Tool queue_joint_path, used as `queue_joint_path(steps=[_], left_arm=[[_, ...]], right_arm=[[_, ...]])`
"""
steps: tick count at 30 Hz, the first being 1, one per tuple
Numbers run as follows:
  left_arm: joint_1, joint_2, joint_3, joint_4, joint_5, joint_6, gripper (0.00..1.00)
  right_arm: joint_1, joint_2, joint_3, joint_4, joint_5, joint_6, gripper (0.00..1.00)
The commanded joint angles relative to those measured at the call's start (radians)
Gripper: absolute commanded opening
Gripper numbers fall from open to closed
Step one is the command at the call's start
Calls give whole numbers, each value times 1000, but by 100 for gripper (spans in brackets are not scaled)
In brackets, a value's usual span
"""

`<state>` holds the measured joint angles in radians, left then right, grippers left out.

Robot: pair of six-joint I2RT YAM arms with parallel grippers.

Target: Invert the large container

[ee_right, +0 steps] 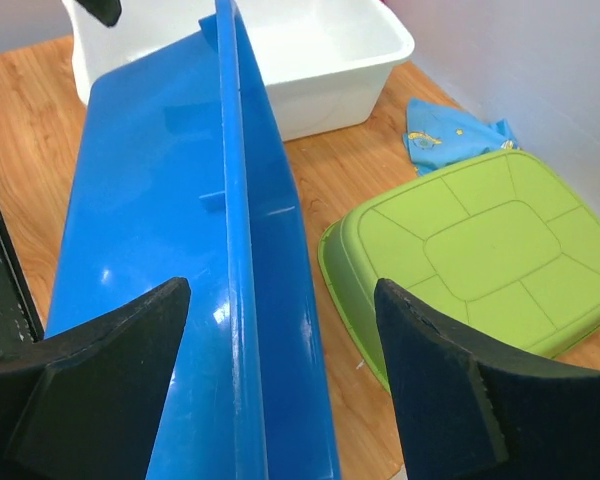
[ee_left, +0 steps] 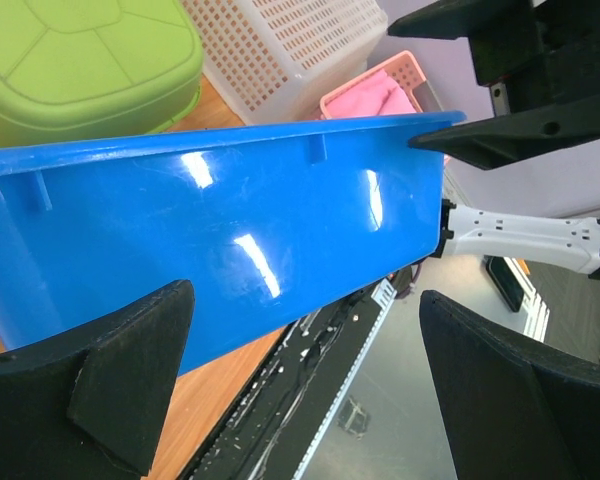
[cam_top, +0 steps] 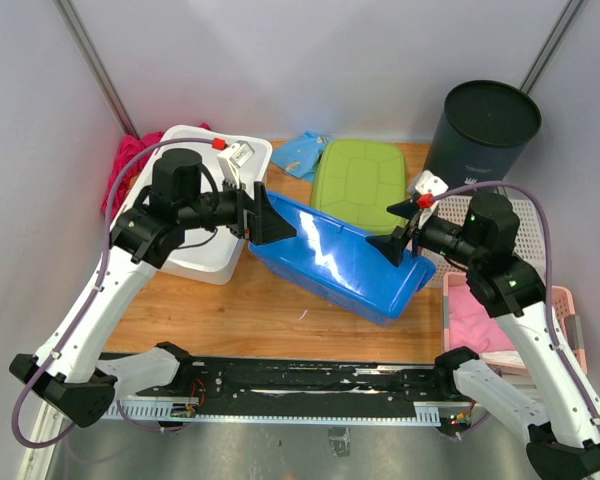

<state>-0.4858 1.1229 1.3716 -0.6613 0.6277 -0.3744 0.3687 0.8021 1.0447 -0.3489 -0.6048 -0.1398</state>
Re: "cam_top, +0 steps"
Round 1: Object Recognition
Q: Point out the green plastic basin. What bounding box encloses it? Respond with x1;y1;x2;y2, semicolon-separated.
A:
309;139;408;235

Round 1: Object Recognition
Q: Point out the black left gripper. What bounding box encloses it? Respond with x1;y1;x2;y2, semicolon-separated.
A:
180;173;297;245

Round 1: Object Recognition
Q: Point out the large dark blue cylindrical container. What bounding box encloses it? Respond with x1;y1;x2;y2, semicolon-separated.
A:
424;80;542;188

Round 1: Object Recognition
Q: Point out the magenta object behind bins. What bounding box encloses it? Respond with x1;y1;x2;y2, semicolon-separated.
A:
100;122;211;217

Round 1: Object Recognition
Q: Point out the white slotted cable duct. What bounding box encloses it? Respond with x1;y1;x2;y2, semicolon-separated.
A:
121;400;442;427

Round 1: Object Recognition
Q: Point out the pink towel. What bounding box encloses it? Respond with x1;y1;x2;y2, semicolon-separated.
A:
448;284;516;354

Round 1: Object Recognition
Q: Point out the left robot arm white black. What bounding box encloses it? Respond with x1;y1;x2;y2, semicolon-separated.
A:
9;148;296;428

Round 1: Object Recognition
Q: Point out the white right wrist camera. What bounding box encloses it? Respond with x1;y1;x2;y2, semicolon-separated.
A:
407;170;449;202

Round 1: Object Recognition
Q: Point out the pink perforated basket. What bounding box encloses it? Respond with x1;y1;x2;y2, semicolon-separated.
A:
442;273;588;375

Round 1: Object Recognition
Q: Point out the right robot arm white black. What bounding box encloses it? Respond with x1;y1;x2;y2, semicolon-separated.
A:
366;192;600;479

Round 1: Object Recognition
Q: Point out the blue plastic bin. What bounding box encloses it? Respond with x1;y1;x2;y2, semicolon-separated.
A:
249;192;436;326

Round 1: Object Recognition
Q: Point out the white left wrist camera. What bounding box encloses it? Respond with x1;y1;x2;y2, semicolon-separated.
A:
217;141;255;189

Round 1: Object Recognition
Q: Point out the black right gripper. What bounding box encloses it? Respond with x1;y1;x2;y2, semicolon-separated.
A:
365;197;483;268

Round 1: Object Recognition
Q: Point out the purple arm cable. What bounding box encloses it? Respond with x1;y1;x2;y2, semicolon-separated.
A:
12;137;230;449
417;180;600;469

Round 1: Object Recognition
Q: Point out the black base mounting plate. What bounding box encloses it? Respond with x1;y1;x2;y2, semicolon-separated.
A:
107;357;470;418

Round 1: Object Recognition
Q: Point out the blue printed cloth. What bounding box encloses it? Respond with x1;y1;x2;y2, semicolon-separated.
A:
271;131;333;182

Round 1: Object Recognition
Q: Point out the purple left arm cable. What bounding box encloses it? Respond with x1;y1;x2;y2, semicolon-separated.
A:
12;137;230;449

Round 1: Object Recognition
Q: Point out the white perforated plastic basket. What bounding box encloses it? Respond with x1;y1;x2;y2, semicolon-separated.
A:
422;196;546;288

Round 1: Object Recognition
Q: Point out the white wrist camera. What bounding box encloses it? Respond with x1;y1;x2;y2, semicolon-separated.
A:
407;170;449;202
217;141;255;189

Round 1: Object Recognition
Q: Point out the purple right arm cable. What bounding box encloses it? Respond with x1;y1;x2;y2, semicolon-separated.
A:
417;180;600;469

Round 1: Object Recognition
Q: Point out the white plastic tub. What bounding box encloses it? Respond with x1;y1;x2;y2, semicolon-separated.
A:
109;124;274;287

